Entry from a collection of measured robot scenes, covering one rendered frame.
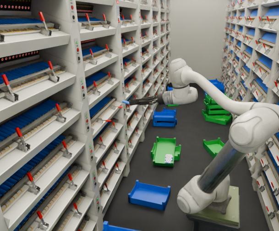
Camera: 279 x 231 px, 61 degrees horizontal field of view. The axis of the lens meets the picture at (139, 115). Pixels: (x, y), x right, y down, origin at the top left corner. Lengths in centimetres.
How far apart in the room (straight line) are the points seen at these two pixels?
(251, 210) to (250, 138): 117
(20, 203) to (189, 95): 104
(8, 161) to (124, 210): 123
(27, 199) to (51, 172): 18
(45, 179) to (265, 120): 94
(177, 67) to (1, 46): 91
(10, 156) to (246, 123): 88
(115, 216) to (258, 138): 128
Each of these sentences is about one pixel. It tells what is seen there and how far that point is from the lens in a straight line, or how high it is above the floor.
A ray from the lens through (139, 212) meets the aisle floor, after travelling 197.
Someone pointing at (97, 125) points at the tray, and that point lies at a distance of 157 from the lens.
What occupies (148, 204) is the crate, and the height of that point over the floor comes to 3.
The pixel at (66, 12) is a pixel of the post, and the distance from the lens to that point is 124.
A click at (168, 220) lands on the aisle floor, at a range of 192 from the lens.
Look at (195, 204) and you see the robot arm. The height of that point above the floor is 42.
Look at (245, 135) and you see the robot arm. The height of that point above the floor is 93.
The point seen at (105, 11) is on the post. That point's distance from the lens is 191.
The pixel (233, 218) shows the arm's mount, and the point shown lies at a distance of 168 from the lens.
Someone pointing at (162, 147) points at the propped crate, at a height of 10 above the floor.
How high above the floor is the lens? 137
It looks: 22 degrees down
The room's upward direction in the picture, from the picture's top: 2 degrees counter-clockwise
